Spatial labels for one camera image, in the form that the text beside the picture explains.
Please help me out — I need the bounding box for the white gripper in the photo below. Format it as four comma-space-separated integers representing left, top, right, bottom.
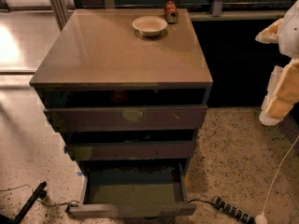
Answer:
255, 0, 299, 126

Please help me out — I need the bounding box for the grey drawer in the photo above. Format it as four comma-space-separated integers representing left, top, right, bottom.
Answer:
66, 141, 195, 161
68, 160, 196, 218
45, 105, 207, 133

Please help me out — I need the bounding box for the grey drawer cabinet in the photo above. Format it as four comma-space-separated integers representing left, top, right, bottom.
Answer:
30, 9, 213, 172

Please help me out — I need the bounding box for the orange soda can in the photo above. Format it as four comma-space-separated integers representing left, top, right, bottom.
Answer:
164, 1, 178, 23

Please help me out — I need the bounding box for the white bowl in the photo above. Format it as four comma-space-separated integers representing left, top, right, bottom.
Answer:
133, 16, 167, 36

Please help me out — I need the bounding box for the black power strip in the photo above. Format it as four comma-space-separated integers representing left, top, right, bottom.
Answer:
212, 196, 255, 224

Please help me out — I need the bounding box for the black stand leg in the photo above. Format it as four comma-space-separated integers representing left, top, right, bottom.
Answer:
0, 181, 47, 224

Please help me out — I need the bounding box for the white cable with plug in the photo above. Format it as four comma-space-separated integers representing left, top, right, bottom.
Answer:
254, 135, 299, 224

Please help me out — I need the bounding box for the black cable with adapter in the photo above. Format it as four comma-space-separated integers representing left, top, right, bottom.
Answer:
0, 184, 80, 213

